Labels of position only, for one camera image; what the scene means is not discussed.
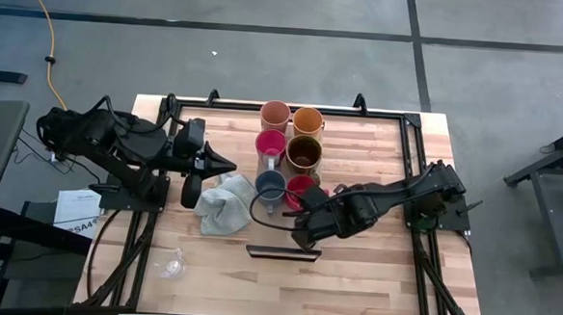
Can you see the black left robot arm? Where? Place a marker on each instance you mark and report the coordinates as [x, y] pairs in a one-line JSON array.
[[118, 141]]

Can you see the clear glass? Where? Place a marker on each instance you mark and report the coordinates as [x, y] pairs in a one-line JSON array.
[[172, 267]]

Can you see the dark metal table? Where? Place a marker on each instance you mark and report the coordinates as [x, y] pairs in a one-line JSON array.
[[555, 220]]

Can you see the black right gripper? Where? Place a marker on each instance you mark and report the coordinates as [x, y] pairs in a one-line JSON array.
[[336, 216]]

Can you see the grey waffle cloth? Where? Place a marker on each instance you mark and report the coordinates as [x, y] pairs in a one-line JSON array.
[[226, 207]]

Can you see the red mug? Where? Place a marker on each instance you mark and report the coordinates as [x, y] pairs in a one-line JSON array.
[[298, 187]]

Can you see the orange plastic cup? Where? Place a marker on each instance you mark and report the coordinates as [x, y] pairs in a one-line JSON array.
[[307, 122]]

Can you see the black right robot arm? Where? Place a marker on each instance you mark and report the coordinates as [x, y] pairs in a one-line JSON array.
[[405, 193]]

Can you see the black desk foot beam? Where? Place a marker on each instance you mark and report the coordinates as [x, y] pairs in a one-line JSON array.
[[41, 234]]

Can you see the terracotta pink plastic cup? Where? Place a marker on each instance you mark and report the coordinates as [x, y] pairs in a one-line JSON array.
[[274, 117]]

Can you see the white printed booklet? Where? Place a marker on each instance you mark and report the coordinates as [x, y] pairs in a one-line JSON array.
[[76, 212]]

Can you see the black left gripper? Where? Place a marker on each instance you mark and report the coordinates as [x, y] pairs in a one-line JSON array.
[[193, 143]]

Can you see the grey ceramic mug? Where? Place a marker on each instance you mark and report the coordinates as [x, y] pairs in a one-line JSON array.
[[270, 186]]

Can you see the brown ceramic mug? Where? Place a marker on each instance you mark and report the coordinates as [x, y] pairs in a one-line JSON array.
[[304, 154]]

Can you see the black aluminium rig frame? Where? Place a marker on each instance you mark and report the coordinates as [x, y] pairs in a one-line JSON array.
[[361, 113]]

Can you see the wooden shelf with black frame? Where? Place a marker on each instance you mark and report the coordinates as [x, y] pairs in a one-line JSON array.
[[283, 253]]

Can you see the black floor bar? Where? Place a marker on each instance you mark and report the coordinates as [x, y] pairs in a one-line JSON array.
[[1, 75]]

